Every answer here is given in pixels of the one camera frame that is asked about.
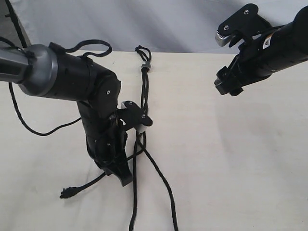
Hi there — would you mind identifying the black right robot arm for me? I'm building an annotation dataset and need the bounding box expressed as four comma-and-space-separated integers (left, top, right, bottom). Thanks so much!
214, 3, 308, 96

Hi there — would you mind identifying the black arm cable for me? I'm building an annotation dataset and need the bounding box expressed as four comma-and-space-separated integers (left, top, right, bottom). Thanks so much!
0, 36, 113, 137
250, 23, 293, 41

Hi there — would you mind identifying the white backdrop cloth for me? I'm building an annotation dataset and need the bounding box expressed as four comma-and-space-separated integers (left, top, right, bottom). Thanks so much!
9, 0, 308, 54

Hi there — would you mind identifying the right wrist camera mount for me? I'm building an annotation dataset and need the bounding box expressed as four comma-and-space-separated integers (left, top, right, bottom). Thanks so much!
215, 3, 272, 47

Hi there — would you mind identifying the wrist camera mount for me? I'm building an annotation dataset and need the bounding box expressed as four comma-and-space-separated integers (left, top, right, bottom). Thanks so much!
117, 101, 153, 133
215, 3, 272, 47

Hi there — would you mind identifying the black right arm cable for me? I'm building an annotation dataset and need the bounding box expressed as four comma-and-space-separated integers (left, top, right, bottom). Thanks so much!
250, 23, 293, 41

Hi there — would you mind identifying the black stand pole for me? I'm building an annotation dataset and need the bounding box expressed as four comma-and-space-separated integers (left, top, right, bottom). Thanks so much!
5, 0, 28, 48

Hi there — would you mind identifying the grey cable tie strap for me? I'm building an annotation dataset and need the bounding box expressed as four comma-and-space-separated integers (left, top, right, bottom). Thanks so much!
141, 62, 151, 72

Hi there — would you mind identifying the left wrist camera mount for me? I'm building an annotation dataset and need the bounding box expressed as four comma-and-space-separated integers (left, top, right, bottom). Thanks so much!
117, 101, 153, 133

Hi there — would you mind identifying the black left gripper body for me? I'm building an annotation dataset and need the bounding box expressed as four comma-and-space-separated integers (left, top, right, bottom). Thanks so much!
81, 113, 127, 168

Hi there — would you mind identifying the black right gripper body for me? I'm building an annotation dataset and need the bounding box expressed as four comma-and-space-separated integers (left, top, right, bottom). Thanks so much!
228, 40, 272, 89

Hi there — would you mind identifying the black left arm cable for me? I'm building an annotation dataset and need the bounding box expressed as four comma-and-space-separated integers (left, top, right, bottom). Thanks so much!
0, 36, 113, 137

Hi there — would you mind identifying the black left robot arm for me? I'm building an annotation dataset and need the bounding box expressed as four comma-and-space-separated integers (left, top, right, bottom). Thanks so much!
0, 43, 132, 186

